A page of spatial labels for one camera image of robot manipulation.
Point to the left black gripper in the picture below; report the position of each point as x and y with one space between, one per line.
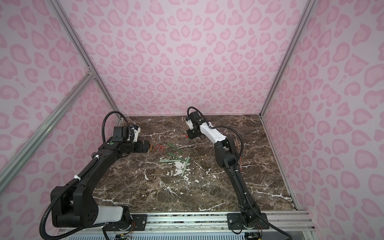
139 148

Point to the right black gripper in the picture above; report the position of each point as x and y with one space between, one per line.
190 134

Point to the green pen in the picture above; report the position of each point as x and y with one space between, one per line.
176 157
175 148
169 161

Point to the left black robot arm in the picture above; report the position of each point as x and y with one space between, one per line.
73 207

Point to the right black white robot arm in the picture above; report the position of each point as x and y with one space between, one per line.
228 148

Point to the green pen vertical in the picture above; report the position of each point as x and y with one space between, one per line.
186 165

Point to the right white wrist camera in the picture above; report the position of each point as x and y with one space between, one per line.
190 123

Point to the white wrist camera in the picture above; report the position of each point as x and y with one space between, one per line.
134 133
190 123

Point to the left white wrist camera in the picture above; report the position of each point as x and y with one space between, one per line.
134 133

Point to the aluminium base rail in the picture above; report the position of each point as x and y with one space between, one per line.
207 226

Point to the diagonal aluminium frame bar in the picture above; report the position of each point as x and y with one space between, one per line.
19 160

